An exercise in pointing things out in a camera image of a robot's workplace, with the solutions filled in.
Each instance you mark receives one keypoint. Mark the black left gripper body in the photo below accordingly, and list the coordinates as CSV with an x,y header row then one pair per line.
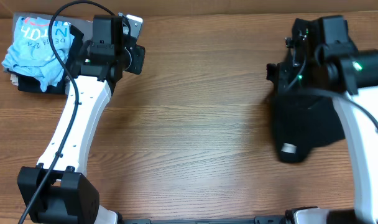
x,y
132,60

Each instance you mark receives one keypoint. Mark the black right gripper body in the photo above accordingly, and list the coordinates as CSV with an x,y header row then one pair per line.
x,y
305,76

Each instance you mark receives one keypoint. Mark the black t-shirt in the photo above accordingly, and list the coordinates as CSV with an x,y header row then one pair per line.
x,y
300,124

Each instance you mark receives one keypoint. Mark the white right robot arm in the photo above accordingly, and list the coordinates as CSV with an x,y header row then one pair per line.
x,y
326,90

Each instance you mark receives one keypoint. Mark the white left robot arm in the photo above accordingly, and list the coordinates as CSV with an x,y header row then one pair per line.
x,y
56,190

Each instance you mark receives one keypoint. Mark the grey folded garment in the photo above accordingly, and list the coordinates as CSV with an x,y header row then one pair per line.
x,y
83,25

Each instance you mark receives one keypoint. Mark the light blue printed t-shirt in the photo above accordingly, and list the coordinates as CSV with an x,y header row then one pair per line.
x,y
30,54

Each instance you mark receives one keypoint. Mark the black folded garment in pile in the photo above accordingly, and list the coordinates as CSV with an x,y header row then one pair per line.
x,y
31,85

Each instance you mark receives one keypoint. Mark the beige folded garment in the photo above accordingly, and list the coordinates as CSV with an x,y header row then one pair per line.
x,y
14,79

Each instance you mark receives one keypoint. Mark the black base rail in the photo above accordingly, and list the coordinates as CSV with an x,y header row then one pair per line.
x,y
274,219

